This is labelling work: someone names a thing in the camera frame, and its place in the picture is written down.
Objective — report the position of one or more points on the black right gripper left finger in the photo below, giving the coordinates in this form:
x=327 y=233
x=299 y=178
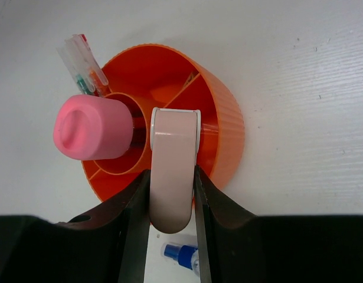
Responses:
x=105 y=244

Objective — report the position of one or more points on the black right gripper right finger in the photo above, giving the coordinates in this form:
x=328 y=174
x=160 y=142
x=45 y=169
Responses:
x=236 y=245

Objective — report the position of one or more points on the blue cap clear glue bottle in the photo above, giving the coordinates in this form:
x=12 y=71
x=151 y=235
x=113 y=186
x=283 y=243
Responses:
x=186 y=256

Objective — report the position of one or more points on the pink cap glue bottle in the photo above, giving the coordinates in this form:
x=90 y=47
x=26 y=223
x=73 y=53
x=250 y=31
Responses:
x=93 y=128

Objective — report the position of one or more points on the white pink stapler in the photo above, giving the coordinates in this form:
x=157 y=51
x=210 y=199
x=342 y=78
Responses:
x=175 y=141

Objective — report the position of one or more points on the red pen refill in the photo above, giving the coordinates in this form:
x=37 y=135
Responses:
x=91 y=68
x=87 y=73

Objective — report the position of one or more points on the green pen refill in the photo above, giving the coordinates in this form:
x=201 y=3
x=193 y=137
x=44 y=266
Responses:
x=73 y=62

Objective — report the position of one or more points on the orange round divided organizer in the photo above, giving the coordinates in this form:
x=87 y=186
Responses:
x=150 y=76

